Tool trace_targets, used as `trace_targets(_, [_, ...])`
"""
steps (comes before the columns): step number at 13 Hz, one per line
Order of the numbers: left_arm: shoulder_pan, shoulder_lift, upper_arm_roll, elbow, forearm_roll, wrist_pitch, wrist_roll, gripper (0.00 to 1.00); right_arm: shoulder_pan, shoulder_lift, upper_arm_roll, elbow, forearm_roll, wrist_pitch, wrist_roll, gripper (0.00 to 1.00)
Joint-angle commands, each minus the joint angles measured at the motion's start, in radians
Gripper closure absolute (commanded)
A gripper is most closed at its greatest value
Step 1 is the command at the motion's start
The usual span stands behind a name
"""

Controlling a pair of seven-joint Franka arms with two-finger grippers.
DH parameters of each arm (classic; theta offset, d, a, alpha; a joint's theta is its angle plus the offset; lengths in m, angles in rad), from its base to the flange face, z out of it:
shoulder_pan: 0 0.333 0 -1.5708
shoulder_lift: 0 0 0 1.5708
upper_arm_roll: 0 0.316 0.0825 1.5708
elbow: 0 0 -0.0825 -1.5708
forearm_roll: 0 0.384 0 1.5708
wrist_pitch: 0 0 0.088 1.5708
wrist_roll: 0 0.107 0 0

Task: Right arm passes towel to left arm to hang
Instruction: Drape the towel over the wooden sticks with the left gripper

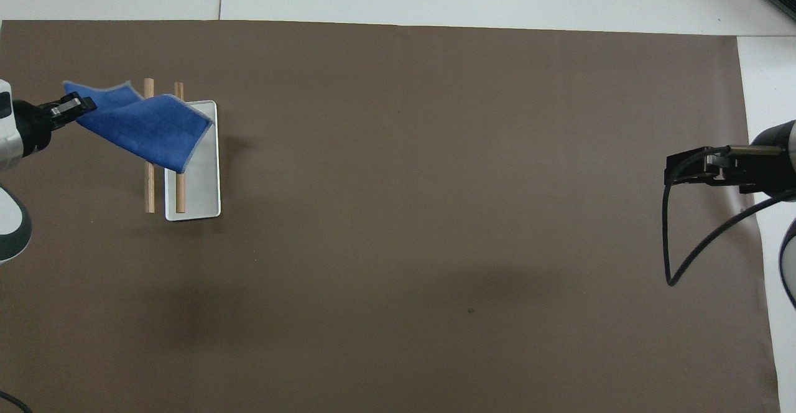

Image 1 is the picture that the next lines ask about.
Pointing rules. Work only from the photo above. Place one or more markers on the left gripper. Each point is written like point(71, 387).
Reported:
point(30, 128)

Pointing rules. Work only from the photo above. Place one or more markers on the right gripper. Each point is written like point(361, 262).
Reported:
point(774, 167)

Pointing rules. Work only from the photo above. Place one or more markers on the blue towel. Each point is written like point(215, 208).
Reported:
point(146, 130)

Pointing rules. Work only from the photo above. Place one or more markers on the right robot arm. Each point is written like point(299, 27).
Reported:
point(790, 257)

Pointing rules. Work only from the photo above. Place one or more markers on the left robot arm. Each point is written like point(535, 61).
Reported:
point(11, 226)

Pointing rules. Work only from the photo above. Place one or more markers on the wooden rod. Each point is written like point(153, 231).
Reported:
point(149, 189)
point(180, 194)

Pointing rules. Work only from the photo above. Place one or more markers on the white rack base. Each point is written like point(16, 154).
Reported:
point(204, 183)

